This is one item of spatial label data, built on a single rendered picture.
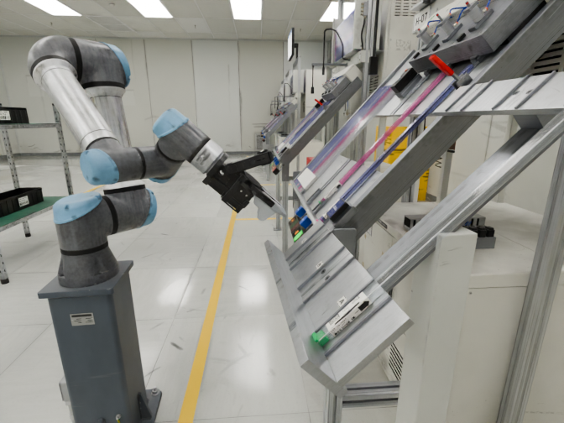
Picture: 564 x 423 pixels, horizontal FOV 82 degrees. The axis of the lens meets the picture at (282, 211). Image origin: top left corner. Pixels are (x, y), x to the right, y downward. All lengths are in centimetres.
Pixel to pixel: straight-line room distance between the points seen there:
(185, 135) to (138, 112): 925
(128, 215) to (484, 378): 109
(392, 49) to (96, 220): 191
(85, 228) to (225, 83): 874
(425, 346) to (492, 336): 46
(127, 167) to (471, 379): 102
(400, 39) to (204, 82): 771
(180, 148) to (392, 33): 180
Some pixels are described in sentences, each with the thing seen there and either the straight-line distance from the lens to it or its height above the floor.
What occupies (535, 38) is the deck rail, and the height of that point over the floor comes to 114.
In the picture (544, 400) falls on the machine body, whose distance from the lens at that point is 130.
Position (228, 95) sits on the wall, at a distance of 954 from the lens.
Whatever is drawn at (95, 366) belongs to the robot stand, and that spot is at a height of 30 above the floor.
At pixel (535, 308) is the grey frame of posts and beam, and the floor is 54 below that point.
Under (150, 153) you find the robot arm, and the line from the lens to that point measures 81.
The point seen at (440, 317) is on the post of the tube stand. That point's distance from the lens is 59.
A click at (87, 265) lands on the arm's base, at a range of 102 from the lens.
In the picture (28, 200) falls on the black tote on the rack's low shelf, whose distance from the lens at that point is 307.
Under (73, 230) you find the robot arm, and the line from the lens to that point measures 100.
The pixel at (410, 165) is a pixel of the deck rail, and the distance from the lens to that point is 76.
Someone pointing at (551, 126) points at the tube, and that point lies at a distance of 48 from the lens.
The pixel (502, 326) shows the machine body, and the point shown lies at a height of 47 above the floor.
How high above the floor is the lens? 98
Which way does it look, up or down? 16 degrees down
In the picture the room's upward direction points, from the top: straight up
